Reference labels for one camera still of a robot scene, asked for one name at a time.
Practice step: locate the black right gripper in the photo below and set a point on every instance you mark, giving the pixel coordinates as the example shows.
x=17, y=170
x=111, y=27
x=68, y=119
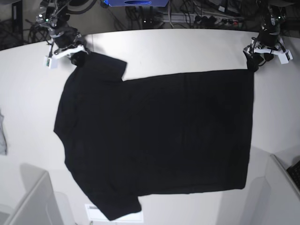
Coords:
x=66, y=36

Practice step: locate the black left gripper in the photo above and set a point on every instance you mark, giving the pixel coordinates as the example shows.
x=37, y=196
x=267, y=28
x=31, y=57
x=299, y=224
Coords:
x=265, y=40

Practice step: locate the black T-shirt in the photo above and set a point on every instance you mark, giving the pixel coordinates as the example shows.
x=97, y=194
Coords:
x=168, y=134

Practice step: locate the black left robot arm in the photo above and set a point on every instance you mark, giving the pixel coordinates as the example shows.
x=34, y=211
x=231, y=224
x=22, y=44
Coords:
x=271, y=20

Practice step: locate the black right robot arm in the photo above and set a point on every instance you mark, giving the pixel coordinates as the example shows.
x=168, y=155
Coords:
x=54, y=13

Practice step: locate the blue box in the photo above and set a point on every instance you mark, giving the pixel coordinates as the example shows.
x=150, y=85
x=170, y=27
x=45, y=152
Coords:
x=143, y=3

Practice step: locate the grey cloth at left edge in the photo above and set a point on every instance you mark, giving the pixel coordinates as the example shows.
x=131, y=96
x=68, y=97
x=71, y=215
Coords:
x=3, y=143

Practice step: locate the black keyboard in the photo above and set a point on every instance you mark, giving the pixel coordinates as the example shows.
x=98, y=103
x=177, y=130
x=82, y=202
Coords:
x=294, y=172

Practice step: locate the white partition panel right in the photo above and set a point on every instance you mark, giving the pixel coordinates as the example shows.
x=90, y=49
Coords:
x=273, y=199

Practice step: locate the white partition panel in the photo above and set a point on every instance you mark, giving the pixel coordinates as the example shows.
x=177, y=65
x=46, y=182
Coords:
x=273, y=199
x=38, y=206

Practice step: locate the white partition panel left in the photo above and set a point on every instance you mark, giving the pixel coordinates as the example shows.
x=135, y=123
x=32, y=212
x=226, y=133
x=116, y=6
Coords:
x=38, y=206

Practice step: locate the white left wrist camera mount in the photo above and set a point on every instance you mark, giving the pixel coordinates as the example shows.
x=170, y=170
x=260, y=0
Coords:
x=279, y=50

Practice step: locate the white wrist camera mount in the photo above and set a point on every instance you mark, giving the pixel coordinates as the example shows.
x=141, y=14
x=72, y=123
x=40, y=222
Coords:
x=279, y=50
x=51, y=60

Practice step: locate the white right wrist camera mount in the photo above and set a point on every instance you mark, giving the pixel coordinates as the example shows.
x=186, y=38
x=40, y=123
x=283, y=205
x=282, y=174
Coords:
x=51, y=60

